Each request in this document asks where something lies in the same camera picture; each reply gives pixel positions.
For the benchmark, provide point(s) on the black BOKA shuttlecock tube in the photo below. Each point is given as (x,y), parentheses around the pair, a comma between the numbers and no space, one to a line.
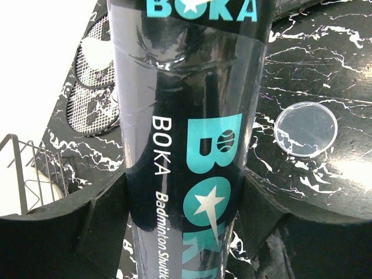
(187,79)

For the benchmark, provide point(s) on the clear plastic tube lid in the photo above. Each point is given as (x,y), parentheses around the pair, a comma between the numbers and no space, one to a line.
(305,129)

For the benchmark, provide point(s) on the white round container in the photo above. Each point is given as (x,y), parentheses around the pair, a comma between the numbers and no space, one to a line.
(39,190)

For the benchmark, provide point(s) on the badminton racket black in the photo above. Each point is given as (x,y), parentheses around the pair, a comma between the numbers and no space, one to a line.
(85,76)
(92,112)

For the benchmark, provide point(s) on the black wire basket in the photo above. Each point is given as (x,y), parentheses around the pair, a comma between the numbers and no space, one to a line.
(27,156)

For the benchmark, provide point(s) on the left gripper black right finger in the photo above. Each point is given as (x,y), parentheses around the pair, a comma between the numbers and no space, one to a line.
(286,237)

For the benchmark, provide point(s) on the left badminton racket black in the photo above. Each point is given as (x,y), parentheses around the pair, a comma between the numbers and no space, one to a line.
(92,112)

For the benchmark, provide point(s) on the right badminton racket black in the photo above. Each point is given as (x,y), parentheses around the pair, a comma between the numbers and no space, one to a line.
(85,76)

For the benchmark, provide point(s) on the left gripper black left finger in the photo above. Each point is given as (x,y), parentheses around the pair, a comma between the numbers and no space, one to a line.
(79,236)

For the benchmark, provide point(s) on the white shuttlecock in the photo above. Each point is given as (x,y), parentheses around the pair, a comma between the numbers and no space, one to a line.
(98,54)

